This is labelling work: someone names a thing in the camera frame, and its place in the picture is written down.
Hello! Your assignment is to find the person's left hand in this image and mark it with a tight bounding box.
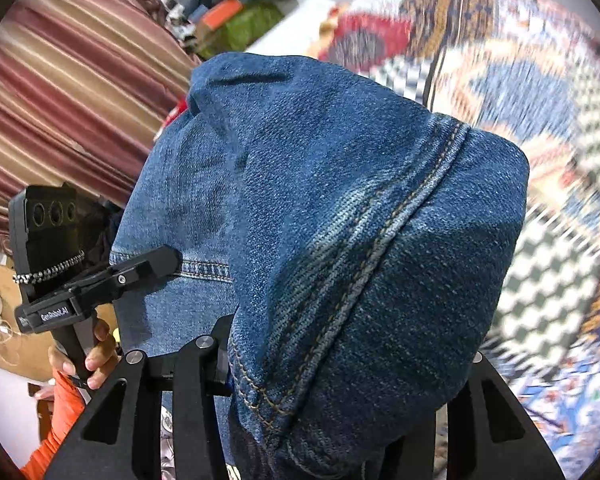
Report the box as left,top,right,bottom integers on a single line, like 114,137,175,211
47,319,123,391

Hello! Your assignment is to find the white bed sheet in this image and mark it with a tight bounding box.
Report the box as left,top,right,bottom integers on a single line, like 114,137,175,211
245,0,339,56

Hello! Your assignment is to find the blue denim jacket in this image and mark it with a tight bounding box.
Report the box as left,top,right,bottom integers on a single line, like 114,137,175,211
109,52,531,480

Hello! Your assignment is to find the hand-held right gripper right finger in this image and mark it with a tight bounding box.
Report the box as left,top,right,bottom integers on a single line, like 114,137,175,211
432,352,566,480

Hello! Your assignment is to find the black white braided cord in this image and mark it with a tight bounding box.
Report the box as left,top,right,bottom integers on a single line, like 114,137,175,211
12,251,87,284

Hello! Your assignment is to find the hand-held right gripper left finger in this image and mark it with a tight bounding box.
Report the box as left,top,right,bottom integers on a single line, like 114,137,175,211
42,317,236,480

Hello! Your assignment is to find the striped maroon curtain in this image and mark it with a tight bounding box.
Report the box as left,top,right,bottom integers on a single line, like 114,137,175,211
0,0,202,257

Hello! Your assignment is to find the patchwork patterned quilt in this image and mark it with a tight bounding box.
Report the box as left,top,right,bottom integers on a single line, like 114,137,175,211
317,0,600,461

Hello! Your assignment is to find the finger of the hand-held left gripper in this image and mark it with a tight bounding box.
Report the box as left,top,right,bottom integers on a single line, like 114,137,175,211
86,244,183,307

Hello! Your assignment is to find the tan wooden board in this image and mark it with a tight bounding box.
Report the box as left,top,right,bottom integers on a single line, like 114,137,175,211
0,264,119,382

